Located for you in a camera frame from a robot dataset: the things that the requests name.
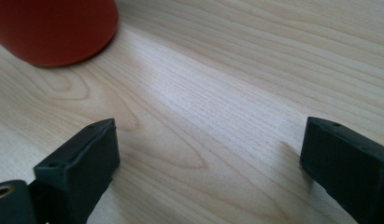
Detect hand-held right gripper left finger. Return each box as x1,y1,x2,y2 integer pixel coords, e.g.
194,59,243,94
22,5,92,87
28,118,121,224

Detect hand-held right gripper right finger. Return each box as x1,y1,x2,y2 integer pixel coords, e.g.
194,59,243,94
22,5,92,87
299,117,384,224

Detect red cup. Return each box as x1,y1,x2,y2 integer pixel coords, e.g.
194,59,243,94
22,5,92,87
0,0,120,67

